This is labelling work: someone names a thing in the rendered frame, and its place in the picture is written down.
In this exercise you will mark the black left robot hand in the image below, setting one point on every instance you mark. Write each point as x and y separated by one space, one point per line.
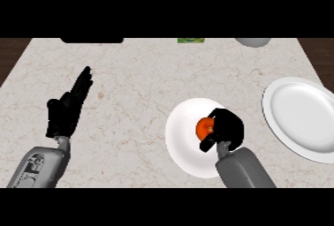
66 113

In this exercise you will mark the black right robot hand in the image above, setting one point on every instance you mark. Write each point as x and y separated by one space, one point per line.
228 128

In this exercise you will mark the orange squash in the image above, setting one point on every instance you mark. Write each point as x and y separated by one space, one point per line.
205 128

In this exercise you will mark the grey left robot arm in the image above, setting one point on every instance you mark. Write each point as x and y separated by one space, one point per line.
42 167

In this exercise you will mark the small white plate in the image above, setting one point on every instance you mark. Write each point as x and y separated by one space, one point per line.
187 138

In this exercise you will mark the large white plate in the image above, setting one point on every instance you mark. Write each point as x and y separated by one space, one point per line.
302 119

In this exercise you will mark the black appliance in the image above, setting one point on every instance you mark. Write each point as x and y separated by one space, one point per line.
92 40

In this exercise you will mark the grey bowl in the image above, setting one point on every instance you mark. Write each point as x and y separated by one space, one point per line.
254 42

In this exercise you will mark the green box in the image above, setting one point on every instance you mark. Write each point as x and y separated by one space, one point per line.
192 40

